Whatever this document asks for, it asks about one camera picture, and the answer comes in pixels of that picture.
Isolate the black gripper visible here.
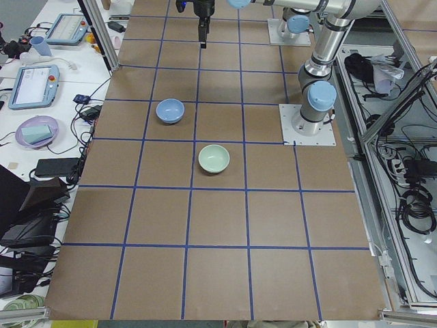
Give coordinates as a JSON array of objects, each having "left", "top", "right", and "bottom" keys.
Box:
[{"left": 193, "top": 0, "right": 215, "bottom": 49}]

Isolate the green bowl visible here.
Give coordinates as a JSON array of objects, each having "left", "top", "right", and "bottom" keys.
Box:
[{"left": 198, "top": 144, "right": 230, "bottom": 174}]

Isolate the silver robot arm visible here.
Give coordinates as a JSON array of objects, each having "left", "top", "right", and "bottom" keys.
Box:
[
  {"left": 191, "top": 0, "right": 311, "bottom": 49},
  {"left": 260, "top": 0, "right": 381, "bottom": 137}
]

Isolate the blue bowl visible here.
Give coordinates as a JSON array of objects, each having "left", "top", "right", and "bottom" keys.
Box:
[{"left": 156, "top": 98, "right": 185, "bottom": 124}]

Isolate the pink cup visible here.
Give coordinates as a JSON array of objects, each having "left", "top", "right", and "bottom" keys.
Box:
[{"left": 111, "top": 36, "right": 122, "bottom": 50}]

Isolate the far teach pendant tablet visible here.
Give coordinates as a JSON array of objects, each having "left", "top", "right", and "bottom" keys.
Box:
[{"left": 46, "top": 14, "right": 89, "bottom": 46}]

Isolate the teach pendant tablet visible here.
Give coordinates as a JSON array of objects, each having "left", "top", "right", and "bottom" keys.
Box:
[
  {"left": 8, "top": 65, "right": 60, "bottom": 110},
  {"left": 46, "top": 14, "right": 89, "bottom": 46}
]

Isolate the small blue device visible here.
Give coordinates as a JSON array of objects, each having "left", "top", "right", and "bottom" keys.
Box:
[{"left": 73, "top": 94, "right": 91, "bottom": 105}]

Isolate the light blue cup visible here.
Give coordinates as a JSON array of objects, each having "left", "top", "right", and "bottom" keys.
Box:
[{"left": 30, "top": 36, "right": 53, "bottom": 57}]

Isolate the near teach pendant tablet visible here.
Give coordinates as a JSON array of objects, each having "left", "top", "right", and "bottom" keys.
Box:
[{"left": 8, "top": 65, "right": 60, "bottom": 110}]

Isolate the purple plate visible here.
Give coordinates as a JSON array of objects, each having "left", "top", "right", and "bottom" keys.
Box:
[{"left": 15, "top": 115, "right": 59, "bottom": 149}]

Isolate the green sponge block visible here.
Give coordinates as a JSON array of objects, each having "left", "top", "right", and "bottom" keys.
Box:
[{"left": 20, "top": 124, "right": 53, "bottom": 144}]

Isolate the aluminium frame post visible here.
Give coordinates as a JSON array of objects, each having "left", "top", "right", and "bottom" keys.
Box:
[{"left": 77, "top": 0, "right": 120, "bottom": 72}]

